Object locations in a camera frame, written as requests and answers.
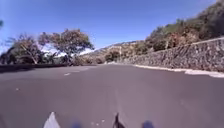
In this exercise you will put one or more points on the grey asphalt road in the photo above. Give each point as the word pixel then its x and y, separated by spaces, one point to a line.
pixel 110 93

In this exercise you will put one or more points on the white dashed road line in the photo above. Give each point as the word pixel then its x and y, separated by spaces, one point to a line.
pixel 67 74

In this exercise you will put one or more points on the broad green tree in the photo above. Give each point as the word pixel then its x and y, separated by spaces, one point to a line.
pixel 70 41

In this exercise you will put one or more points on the robot's own part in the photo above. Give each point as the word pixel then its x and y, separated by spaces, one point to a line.
pixel 117 123
pixel 51 122

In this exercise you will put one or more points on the pale concrete roadside gutter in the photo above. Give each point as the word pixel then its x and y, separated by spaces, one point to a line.
pixel 186 70

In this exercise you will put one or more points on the bushy hillside slope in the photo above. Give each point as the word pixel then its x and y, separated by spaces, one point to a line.
pixel 186 31

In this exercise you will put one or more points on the bare branchy tree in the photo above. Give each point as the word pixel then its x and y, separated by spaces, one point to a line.
pixel 25 48

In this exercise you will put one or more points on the dark low roadside barrier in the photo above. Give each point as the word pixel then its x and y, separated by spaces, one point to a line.
pixel 20 66

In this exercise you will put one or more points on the grey stone retaining wall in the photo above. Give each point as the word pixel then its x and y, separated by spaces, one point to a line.
pixel 186 55

